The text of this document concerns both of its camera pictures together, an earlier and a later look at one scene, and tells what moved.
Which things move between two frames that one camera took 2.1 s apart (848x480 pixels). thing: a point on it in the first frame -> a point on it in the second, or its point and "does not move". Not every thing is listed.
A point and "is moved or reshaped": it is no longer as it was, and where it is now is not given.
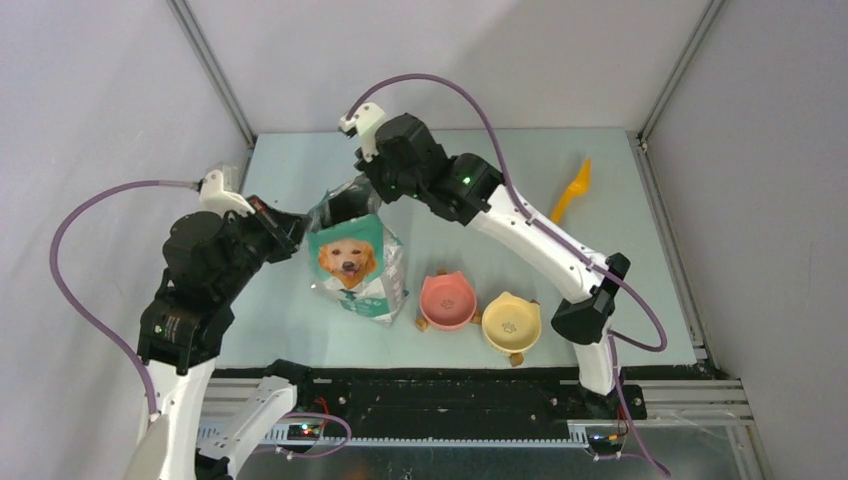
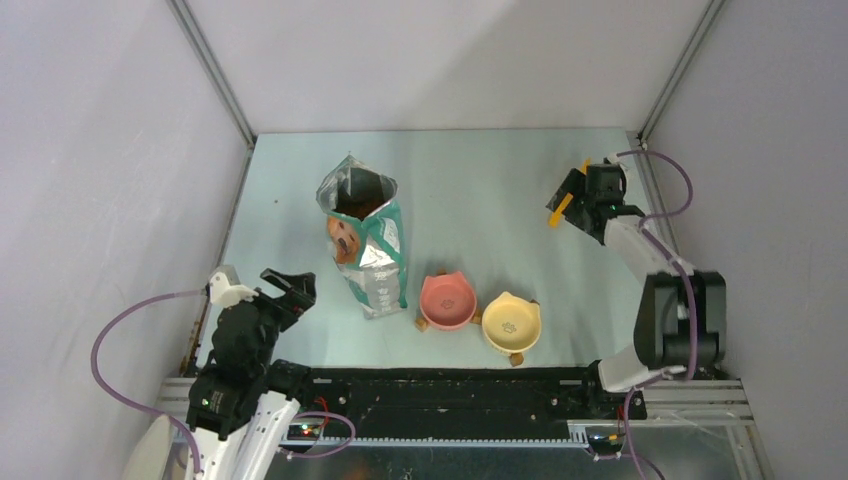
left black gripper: (285, 229) -> (299, 295)
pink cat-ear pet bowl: (447, 301) does not move
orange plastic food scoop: (580, 186) does not move
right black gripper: (374, 168) -> (575, 183)
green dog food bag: (356, 263) is moved or reshaped
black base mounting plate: (436, 403) does not move
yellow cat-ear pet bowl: (512, 324) does not move
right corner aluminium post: (695, 37) does not move
